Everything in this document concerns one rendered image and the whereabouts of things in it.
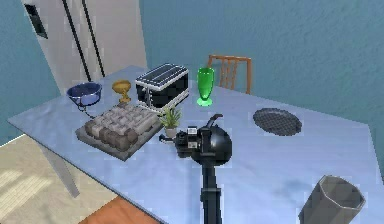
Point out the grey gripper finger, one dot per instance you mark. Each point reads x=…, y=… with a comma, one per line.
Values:
x=166, y=138

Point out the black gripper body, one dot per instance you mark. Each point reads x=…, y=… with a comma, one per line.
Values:
x=181, y=144

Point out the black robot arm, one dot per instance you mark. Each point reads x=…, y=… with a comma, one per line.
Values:
x=210, y=196

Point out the small green plant white pot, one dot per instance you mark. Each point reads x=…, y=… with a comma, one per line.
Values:
x=170, y=120

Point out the black round kettle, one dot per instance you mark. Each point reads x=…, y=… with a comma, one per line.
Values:
x=220, y=143

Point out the grey computer keyboard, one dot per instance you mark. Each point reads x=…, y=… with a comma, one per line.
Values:
x=118, y=130

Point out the black toaster white trim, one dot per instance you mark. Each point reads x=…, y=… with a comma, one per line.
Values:
x=163, y=88

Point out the green drinking glass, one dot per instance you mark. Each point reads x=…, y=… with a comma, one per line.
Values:
x=205, y=85

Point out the gold goblet cup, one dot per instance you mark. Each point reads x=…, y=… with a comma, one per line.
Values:
x=122, y=87

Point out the pale blue table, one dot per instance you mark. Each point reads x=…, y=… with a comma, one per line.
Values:
x=266, y=166

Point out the blue bowl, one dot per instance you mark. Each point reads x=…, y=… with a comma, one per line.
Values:
x=85, y=93

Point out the brown wooden chair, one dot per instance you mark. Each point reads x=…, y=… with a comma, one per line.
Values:
x=248, y=75

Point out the dark oval plate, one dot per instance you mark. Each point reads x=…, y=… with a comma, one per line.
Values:
x=277, y=122

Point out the white fridge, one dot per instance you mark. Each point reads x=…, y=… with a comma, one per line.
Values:
x=120, y=36

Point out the grey faceted cup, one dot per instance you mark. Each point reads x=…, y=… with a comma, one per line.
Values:
x=328, y=206

